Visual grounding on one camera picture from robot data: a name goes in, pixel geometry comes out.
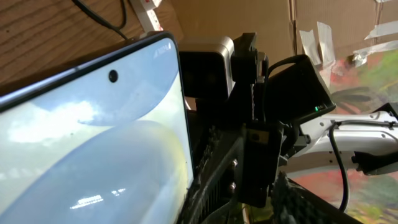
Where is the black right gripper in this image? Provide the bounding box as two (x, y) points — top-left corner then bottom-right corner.
(186, 33), (283, 223)

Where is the Samsung Galaxy smartphone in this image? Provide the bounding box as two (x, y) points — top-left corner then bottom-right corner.
(1, 31), (194, 223)

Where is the black USB charging cable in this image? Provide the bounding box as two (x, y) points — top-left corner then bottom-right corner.
(72, 0), (129, 40)

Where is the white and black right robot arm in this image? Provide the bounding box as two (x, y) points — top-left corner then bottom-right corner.
(178, 33), (397, 223)

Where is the colourful painted sheet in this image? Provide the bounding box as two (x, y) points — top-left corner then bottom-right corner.
(289, 49), (398, 224)

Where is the cardboard backdrop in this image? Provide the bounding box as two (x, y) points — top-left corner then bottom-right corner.
(167, 0), (398, 94)

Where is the white power strip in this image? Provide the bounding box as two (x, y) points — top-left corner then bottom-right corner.
(129, 0), (163, 39)

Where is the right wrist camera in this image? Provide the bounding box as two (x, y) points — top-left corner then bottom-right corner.
(178, 36), (234, 101)

